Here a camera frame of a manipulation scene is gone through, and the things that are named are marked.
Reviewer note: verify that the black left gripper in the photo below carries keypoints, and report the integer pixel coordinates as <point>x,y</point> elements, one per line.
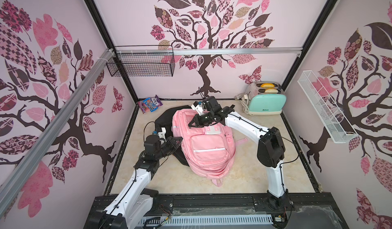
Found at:
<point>170,141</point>

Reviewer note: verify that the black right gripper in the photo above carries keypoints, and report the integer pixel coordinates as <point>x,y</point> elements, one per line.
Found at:
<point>203,119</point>

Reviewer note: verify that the pink backpack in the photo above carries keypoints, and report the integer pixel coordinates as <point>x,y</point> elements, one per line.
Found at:
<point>209,151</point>

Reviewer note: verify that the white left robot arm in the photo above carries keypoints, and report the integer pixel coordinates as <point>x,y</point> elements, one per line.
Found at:
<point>132,203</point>

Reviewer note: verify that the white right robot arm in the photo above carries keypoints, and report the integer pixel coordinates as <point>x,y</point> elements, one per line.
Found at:
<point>270,146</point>

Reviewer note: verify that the purple candy bag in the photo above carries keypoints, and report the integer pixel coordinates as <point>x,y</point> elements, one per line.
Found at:
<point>149,104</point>

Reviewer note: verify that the mint green toaster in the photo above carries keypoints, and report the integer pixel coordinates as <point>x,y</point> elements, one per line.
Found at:
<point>261,103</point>

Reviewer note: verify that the yellow toast slice back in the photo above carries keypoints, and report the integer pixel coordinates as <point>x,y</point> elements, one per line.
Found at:
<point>267,85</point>

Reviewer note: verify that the yellow toast slice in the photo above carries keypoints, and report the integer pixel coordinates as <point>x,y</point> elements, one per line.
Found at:
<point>271,90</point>
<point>267,85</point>

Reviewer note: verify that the yellow toast slice front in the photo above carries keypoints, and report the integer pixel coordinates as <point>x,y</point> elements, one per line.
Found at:
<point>271,90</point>

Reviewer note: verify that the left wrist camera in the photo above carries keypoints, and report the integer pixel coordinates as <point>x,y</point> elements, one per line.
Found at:
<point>160,132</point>

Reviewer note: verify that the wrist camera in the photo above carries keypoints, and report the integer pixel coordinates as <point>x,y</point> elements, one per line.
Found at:
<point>160,132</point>
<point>209,104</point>

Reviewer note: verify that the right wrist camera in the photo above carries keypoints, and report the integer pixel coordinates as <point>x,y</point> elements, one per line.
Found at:
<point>209,104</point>

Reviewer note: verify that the black wire basket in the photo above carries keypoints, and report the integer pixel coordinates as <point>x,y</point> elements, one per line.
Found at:
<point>142,61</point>

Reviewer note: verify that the aluminium rail back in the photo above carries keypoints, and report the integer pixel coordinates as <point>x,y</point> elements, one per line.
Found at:
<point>187,52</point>

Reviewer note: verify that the aluminium rail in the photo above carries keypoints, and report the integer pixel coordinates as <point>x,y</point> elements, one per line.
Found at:
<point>30,161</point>
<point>187,52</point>

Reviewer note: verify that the white vented cable duct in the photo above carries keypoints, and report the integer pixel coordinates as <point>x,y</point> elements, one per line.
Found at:
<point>206,220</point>

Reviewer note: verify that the white wire shelf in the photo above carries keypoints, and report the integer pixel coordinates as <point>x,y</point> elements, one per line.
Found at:
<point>329,112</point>

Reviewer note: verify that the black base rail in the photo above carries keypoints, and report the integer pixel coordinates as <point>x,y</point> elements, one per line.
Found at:
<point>256,201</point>

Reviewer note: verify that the aluminium rail left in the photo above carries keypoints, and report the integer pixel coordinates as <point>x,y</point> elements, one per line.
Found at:
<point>30,161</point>

